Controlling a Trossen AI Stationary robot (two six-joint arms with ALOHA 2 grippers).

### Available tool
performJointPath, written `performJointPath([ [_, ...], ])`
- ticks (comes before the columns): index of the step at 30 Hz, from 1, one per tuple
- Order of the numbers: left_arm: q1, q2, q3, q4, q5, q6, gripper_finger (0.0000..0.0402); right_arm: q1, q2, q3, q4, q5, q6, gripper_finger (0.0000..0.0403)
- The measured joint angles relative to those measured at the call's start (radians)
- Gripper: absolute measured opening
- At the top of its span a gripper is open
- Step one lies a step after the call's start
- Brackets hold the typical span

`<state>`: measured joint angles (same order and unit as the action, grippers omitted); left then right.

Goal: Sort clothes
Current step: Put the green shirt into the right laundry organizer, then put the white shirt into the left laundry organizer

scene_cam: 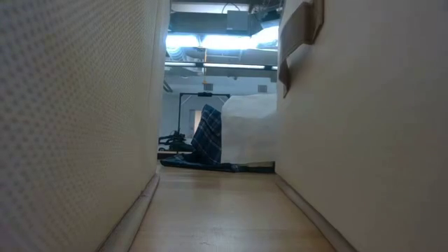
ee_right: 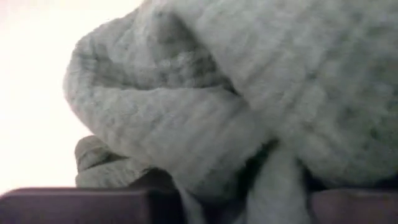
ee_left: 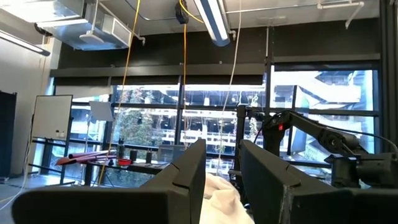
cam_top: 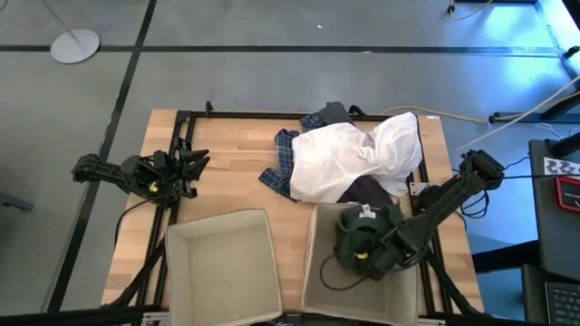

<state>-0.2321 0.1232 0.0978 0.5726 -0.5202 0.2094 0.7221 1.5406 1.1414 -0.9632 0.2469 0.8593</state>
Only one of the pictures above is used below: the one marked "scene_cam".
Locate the white garment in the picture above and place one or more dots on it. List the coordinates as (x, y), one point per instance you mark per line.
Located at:
(248, 129)

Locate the blue plaid shirt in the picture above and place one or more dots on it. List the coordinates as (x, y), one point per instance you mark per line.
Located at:
(208, 136)

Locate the background wooden table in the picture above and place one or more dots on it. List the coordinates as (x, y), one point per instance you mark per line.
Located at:
(171, 154)

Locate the grey ceiling box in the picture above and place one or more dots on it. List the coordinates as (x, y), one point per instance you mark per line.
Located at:
(238, 20)

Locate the ceiling tube light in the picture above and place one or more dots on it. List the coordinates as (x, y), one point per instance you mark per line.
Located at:
(231, 66)

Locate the black background rig frame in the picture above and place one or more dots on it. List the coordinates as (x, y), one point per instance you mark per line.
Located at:
(180, 112)

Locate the bright ceiling light panel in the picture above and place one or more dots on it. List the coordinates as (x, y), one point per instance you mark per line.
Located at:
(224, 41)

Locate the black background robot arm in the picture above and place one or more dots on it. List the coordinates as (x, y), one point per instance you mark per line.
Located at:
(175, 141)

